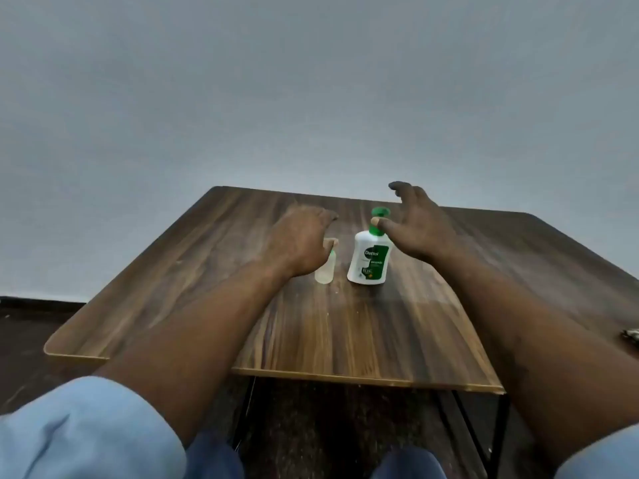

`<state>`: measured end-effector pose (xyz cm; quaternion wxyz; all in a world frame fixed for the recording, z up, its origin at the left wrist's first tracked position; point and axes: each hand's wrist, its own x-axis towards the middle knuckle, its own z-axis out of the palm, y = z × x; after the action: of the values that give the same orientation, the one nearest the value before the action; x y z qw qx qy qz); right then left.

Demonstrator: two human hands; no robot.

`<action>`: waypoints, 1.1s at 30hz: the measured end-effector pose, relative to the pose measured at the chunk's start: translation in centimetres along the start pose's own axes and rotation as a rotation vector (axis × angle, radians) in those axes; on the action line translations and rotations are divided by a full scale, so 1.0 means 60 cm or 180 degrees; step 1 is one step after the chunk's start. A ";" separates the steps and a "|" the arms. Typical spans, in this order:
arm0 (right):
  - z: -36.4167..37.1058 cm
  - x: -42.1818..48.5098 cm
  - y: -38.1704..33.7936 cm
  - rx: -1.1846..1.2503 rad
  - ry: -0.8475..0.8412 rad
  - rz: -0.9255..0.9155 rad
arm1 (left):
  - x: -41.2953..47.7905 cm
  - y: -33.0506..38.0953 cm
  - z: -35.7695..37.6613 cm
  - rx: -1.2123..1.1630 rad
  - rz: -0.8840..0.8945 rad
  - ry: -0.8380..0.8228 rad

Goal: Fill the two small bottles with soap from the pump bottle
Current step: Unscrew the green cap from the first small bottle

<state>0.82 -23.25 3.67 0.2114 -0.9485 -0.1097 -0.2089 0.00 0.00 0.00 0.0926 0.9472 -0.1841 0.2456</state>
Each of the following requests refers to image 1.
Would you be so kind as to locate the person's left hand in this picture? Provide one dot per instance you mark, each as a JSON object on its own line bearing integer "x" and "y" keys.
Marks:
{"x": 294, "y": 239}

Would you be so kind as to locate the person's right hand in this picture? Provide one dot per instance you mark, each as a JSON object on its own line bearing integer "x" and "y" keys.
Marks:
{"x": 424, "y": 229}

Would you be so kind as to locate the small clear bottle green-capped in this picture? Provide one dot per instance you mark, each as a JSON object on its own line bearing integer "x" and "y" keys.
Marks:
{"x": 324, "y": 274}

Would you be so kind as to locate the white hand sanitizer pump bottle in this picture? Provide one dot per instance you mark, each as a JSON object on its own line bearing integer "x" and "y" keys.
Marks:
{"x": 367, "y": 264}

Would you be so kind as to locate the person's left forearm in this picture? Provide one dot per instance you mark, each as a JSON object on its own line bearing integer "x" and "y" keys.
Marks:
{"x": 199, "y": 344}

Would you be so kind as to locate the person's right forearm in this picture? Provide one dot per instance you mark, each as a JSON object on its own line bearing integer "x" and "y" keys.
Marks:
{"x": 524, "y": 344}

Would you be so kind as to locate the light blue right shirt sleeve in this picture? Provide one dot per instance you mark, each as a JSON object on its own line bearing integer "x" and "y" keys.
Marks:
{"x": 604, "y": 458}

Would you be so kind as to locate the light blue shirt sleeve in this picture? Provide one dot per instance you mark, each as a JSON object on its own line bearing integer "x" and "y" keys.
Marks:
{"x": 75, "y": 434}
{"x": 604, "y": 458}

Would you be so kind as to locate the light blue left shirt sleeve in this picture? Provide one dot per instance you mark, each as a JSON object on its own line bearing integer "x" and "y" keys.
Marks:
{"x": 75, "y": 434}

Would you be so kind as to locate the black metal table frame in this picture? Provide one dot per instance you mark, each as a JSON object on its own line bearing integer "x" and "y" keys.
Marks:
{"x": 500, "y": 429}

